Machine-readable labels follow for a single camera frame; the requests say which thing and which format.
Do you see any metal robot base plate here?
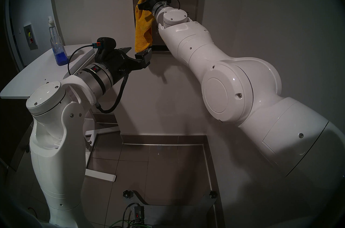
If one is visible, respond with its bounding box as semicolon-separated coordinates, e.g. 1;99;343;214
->
135;191;219;228

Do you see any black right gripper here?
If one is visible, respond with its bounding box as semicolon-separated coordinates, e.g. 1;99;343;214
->
137;0;164;13

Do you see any left thin camera cable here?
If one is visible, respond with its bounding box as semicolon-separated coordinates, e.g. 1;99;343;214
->
67;45;93;75

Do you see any black power cable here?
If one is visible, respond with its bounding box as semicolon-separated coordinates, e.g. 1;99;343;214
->
123;203;140;228

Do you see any left arm braided black cable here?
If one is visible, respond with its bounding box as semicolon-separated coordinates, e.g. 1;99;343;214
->
96;71;129;114

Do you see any white table leg frame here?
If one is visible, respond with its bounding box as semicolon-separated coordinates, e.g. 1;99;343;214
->
82;117;120;182

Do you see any yellow microfibre cloth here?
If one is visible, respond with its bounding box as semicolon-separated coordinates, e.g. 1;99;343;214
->
134;0;157;53

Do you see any green cable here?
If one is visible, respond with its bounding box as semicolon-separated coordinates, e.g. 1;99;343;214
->
111;219;151;228

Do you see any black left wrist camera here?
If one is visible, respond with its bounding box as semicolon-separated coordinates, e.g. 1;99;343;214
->
91;37;116;54

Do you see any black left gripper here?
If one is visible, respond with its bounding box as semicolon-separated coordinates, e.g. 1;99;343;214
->
94;47;153;85

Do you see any black box red switch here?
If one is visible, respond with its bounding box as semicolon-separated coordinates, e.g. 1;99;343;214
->
134;205;145;222

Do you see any clear spray bottle blue liquid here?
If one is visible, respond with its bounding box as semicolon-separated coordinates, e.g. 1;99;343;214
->
48;16;69;66

